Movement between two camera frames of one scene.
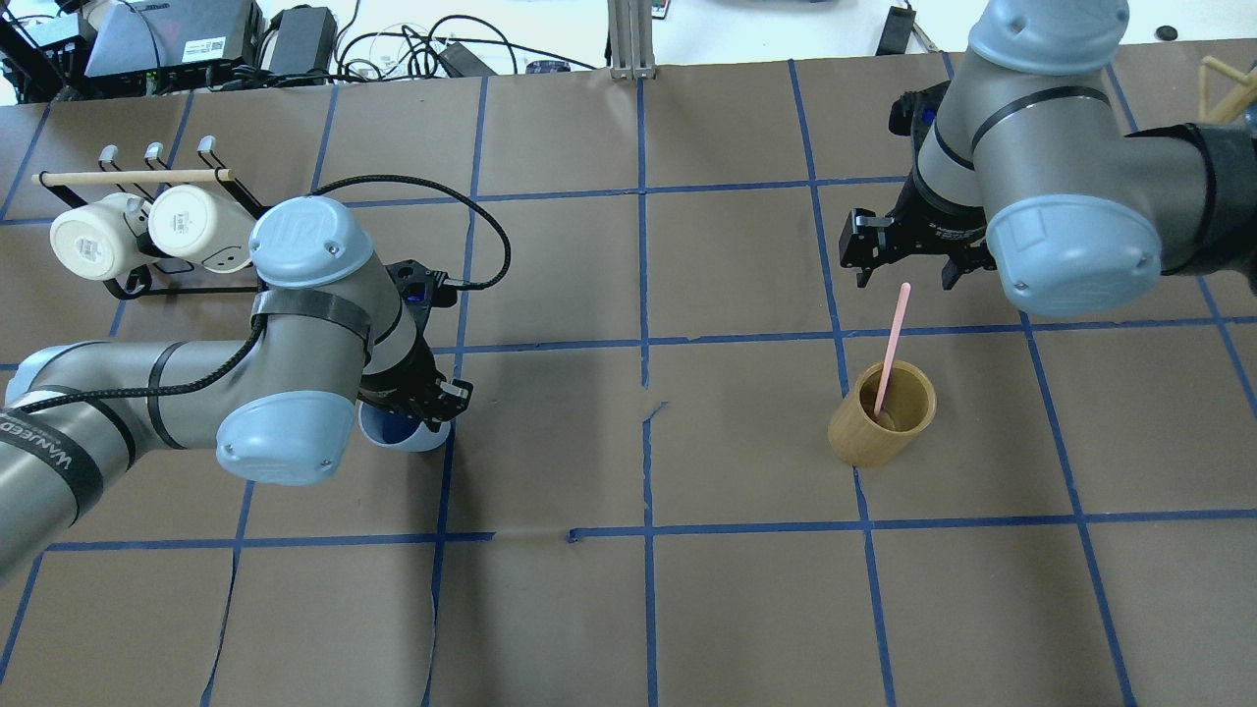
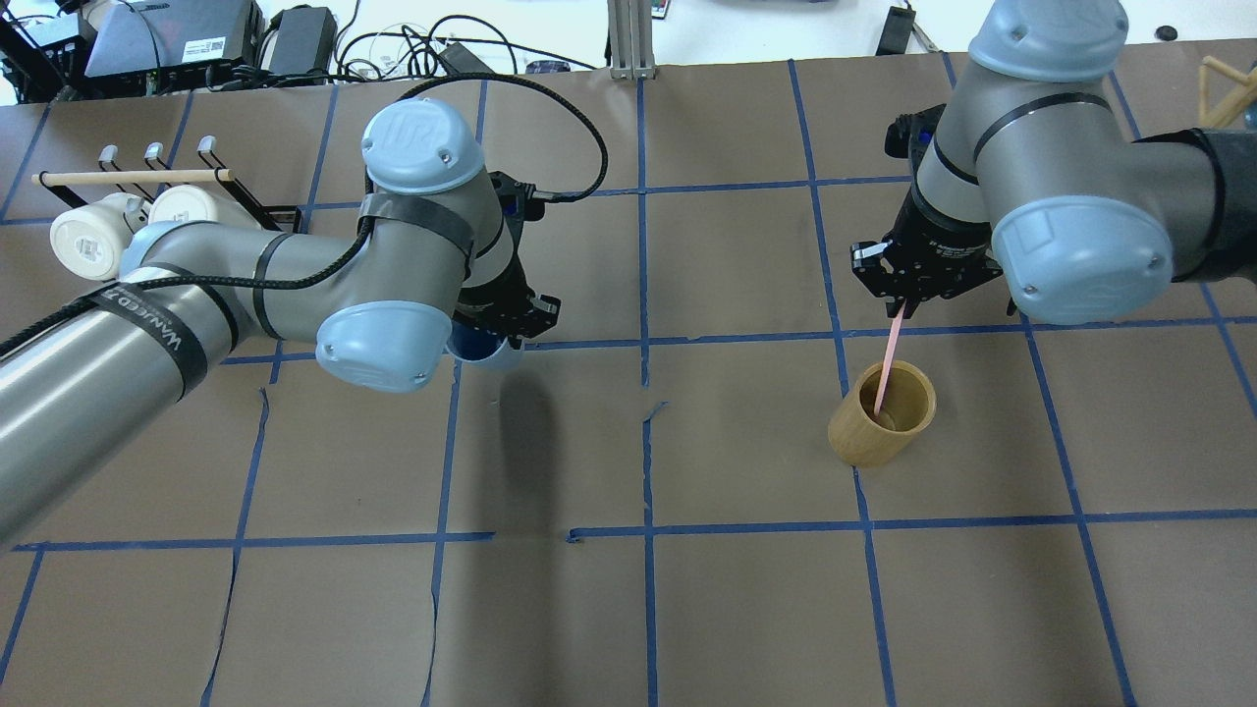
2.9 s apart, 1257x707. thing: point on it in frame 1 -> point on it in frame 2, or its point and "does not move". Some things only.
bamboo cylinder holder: (859, 437) does not move
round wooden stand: (1236, 104) does not move
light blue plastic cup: (399, 432) -> (487, 357)
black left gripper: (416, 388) -> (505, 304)
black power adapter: (306, 40) does not move
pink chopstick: (894, 349) does not move
